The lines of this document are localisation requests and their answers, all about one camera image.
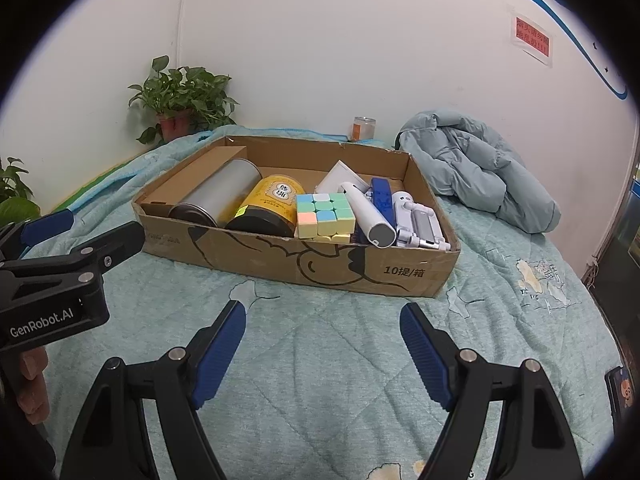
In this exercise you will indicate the large cardboard box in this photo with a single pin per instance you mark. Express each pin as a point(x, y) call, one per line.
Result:
point(325, 270)

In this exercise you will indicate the light green quilted blanket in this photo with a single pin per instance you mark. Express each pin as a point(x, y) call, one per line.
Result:
point(325, 350)

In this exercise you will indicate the red wall sign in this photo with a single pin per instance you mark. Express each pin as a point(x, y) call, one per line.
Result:
point(532, 35)

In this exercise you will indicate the long brown cardboard box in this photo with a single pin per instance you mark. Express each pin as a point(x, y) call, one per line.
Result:
point(200, 175)

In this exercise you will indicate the small potted green plant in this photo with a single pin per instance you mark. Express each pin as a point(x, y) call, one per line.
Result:
point(185, 90)

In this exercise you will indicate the yellow label black jar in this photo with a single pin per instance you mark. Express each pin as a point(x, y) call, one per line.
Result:
point(272, 200)

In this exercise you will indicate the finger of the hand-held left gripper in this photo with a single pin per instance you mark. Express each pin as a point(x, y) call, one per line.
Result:
point(110, 247)
point(47, 227)

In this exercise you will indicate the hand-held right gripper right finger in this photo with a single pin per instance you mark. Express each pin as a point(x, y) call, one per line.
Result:
point(425, 355)

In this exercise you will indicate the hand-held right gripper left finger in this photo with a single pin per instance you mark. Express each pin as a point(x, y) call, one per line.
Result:
point(220, 355)

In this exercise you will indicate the person's left hand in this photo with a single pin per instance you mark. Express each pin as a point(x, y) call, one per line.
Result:
point(34, 385)

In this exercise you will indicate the green mat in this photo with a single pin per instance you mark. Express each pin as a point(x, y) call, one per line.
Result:
point(85, 192)

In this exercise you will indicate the white plastic tube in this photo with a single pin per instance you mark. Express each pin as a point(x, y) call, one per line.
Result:
point(367, 215)

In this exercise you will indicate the blue stapler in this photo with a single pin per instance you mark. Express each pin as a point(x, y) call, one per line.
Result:
point(382, 195)

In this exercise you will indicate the pastel puzzle cube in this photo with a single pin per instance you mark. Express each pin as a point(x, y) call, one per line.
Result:
point(325, 217)

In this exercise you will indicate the dark phone with orange print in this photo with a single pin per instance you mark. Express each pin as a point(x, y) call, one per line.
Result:
point(619, 395)

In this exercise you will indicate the large-leaf green plant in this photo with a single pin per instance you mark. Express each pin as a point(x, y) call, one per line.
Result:
point(17, 210)

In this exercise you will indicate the silver tin can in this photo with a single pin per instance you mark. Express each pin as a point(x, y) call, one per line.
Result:
point(225, 185)

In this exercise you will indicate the white paper card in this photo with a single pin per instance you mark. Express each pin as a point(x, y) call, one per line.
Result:
point(342, 175)

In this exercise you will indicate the white wall conduit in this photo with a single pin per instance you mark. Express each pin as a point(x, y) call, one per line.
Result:
point(182, 20)

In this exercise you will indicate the light blue puffer jacket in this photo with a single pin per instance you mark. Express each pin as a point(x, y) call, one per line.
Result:
point(475, 170)

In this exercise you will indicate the glass jar orange label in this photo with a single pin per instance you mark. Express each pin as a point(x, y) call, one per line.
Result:
point(363, 129)

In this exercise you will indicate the white plastic device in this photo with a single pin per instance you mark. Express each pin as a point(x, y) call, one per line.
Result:
point(417, 222)

